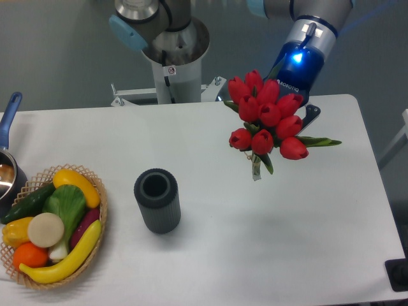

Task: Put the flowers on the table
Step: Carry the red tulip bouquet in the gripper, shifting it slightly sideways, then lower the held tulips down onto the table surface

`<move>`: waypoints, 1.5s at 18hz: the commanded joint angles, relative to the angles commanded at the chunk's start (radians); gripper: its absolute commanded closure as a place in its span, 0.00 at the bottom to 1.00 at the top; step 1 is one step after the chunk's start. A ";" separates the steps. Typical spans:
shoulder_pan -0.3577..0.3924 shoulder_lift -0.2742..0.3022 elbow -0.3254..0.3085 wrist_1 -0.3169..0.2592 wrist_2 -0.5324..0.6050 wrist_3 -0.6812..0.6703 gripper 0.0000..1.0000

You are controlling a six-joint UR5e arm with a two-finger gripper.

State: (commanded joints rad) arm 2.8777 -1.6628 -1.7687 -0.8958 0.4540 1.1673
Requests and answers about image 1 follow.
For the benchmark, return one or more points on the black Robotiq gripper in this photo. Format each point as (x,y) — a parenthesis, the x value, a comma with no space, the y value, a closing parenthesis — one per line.
(296,69)

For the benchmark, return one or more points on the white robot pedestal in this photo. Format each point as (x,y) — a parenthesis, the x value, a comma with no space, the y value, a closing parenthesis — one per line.
(176,60)

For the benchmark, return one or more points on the blue handled saucepan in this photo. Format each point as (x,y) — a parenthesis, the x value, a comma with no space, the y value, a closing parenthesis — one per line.
(13,179)

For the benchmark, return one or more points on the yellow banana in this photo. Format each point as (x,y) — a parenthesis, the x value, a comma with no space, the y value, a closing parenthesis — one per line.
(71,263)

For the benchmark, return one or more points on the white furniture leg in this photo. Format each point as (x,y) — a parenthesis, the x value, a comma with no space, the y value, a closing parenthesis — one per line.
(398,142)

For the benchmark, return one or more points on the dark grey ribbed vase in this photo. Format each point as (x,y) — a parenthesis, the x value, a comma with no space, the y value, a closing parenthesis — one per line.
(156,193)

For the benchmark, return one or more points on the yellow bell pepper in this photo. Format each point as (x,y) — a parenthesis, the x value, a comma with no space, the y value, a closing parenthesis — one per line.
(15,233)

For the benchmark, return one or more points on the beige round disc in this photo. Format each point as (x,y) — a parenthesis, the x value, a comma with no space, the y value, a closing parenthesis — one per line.
(45,230)

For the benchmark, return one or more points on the yellow squash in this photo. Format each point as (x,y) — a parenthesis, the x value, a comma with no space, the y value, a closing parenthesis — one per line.
(72,177)

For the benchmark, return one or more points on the purple sweet potato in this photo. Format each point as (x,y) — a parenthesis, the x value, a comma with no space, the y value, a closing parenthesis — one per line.
(91,216)

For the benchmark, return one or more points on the woven wicker basket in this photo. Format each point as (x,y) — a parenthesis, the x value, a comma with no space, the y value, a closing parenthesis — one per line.
(37,181)

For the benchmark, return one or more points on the orange fruit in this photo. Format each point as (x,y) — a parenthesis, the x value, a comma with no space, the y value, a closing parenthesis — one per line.
(30,255)

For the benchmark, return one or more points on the red tulip bouquet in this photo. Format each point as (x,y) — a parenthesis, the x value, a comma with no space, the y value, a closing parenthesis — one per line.
(270,121)

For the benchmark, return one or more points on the green cucumber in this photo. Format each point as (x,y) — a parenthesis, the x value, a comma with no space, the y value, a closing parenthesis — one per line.
(29,206)

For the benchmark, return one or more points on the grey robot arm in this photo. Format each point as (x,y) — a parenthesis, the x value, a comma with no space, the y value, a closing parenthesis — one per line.
(316,23)

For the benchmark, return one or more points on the black device at table edge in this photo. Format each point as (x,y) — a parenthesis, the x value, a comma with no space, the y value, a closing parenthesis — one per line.
(397,274)

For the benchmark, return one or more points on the green bok choy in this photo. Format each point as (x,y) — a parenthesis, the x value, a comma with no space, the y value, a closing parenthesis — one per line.
(68,202)

